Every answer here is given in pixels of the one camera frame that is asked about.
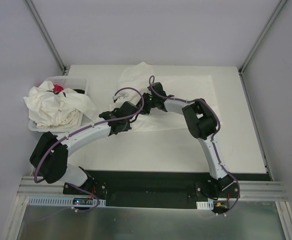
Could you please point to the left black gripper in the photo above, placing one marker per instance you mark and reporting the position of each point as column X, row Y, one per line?
column 119, row 126

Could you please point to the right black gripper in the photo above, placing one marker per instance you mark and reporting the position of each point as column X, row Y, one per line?
column 144, row 106

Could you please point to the white red-print t-shirt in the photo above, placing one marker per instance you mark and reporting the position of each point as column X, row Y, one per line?
column 186, row 87

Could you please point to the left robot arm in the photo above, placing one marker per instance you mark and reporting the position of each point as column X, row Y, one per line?
column 51, row 153

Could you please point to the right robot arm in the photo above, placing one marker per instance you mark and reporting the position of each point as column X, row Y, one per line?
column 202, row 123

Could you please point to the white t-shirt pile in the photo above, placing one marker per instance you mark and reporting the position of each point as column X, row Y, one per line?
column 58, row 105

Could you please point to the white plastic laundry basket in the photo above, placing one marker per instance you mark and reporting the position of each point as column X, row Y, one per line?
column 61, row 80

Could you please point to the pink t-shirt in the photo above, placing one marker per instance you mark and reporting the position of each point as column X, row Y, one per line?
column 57, row 88

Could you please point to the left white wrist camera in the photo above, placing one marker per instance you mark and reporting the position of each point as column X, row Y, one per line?
column 119, row 98

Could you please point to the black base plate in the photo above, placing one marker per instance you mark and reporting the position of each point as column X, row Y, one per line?
column 165, row 190

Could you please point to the aluminium front rail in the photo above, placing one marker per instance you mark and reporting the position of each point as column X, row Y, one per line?
column 265, row 191

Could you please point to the left white cable duct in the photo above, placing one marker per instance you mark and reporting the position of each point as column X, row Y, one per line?
column 53, row 201

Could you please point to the white cable duct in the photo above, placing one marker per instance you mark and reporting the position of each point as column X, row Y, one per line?
column 205, row 205
column 53, row 201

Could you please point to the left aluminium frame post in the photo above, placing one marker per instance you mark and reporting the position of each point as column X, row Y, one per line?
column 45, row 34

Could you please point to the aluminium frame post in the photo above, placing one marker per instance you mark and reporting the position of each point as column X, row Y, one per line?
column 262, row 35
column 45, row 34

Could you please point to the right white cable duct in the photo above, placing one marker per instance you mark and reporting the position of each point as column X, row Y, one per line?
column 205, row 205

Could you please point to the right aluminium frame post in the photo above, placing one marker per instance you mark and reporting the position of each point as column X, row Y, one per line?
column 262, row 35

